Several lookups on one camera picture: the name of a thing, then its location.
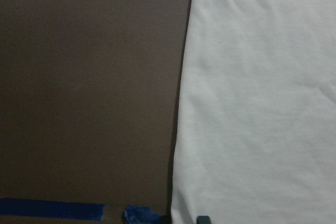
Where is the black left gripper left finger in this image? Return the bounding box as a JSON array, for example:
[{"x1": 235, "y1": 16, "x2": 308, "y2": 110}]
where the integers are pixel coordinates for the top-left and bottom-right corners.
[{"x1": 159, "y1": 215, "x2": 171, "y2": 224}]

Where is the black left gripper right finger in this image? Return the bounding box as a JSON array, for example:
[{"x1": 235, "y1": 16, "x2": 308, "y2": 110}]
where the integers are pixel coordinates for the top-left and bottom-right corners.
[{"x1": 196, "y1": 216, "x2": 211, "y2": 224}]

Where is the cream long-sleeve cat shirt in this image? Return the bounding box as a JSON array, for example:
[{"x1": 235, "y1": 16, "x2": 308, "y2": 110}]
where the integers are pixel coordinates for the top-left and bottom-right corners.
[{"x1": 171, "y1": 0, "x2": 335, "y2": 223}]

